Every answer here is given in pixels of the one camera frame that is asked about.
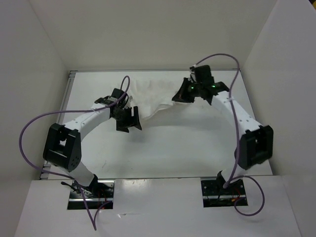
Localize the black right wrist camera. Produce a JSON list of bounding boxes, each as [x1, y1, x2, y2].
[[189, 65, 214, 85]]

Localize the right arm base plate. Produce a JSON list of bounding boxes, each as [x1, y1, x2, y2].
[[200, 178, 248, 208]]

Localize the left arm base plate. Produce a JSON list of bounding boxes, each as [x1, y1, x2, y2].
[[67, 180, 115, 210]]

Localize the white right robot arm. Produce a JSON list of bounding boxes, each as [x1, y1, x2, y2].
[[172, 78, 274, 194]]

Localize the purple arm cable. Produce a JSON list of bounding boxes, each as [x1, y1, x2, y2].
[[190, 53, 265, 217], [19, 75, 131, 232]]

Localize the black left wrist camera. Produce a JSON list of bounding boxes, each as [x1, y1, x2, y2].
[[94, 88, 128, 108]]

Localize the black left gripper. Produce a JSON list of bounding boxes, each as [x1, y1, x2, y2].
[[113, 106, 142, 133]]

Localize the white pleated skirt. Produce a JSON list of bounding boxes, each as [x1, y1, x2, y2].
[[128, 79, 188, 120]]

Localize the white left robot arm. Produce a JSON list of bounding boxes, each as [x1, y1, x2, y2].
[[43, 106, 142, 198]]

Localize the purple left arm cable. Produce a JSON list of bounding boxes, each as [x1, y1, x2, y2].
[[19, 75, 131, 232]]

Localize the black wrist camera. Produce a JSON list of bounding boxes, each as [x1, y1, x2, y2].
[[94, 88, 128, 108], [189, 65, 214, 85]]

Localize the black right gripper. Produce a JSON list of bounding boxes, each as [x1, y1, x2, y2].
[[173, 78, 202, 103]]

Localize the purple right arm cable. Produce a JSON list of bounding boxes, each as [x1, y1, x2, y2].
[[190, 53, 265, 217]]

